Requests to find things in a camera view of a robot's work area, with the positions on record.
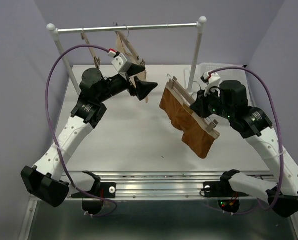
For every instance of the wooden hanger with cream underwear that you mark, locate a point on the wooden hanger with cream underwear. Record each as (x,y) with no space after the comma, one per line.
(123,45)

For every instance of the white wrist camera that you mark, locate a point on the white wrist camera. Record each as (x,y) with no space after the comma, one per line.
(120,61)
(212,80)

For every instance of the white metal clothes rack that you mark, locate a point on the white metal clothes rack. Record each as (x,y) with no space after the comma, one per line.
(189,75)

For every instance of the empty wooden clip hanger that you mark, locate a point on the empty wooden clip hanger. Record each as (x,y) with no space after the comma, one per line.
(96,59)

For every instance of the aluminium mounting rail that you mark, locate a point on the aluminium mounting rail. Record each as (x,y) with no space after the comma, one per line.
(128,186)

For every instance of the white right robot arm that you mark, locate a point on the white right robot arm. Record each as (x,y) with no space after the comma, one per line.
(258,131)

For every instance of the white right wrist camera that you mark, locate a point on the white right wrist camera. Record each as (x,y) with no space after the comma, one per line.
(212,80)

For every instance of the brown underwear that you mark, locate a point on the brown underwear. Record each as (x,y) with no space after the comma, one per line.
(194,128)

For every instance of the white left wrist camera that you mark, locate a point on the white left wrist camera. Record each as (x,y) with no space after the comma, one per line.
(120,61)

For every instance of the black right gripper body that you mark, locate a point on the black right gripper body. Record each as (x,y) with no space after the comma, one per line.
(212,104)

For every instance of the white plastic basket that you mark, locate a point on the white plastic basket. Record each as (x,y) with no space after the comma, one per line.
(226,72)

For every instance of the cream underwear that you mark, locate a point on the cream underwear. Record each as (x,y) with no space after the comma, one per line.
(142,76)

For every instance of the wooden hanger with brown underwear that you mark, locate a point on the wooden hanger with brown underwear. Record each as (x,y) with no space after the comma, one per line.
(189,100)

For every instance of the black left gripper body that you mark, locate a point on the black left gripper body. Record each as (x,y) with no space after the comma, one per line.
(117,85)

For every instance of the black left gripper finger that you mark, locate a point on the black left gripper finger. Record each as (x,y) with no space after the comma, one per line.
(143,88)
(135,69)

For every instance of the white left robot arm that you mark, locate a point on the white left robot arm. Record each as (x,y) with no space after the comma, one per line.
(71,135)

